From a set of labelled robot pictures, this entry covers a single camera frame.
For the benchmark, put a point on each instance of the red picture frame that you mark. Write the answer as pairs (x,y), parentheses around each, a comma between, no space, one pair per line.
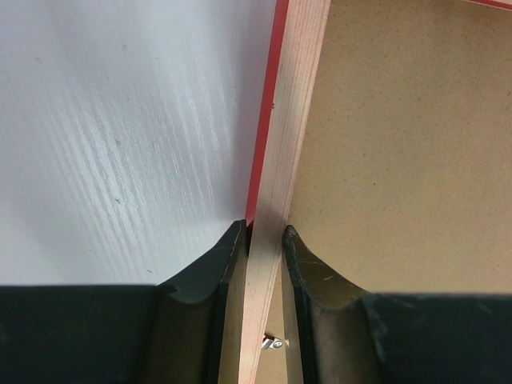
(388,149)

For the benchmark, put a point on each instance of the silver frame retaining clip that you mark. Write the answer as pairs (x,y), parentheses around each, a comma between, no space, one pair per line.
(271,343)

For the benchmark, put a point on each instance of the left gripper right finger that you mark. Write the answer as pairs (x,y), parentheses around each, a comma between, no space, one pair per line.
(327,334)

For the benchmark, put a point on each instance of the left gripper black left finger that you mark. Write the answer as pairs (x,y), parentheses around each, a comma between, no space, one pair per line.
(198,329)

